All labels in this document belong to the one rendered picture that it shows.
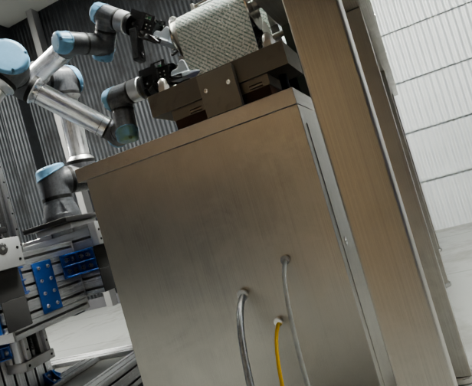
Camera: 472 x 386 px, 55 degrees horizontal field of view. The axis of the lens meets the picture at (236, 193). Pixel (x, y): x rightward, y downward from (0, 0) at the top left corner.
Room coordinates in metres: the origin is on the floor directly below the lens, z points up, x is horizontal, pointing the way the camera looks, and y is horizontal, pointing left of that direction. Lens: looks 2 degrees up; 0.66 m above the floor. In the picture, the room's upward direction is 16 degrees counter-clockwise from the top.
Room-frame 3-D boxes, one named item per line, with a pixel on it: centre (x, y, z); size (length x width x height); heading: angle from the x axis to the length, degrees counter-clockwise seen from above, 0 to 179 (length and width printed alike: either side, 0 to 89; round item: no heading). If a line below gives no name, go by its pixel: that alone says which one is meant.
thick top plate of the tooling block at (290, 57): (1.24, -0.05, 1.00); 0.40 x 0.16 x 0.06; 68
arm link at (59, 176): (1.86, 0.70, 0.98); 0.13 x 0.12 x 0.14; 134
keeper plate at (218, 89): (1.15, -0.03, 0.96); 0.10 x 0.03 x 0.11; 68
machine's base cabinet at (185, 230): (2.32, -0.37, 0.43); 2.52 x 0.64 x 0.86; 158
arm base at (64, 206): (1.86, 0.71, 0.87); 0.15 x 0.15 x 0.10
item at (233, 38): (1.36, -0.07, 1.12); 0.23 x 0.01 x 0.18; 68
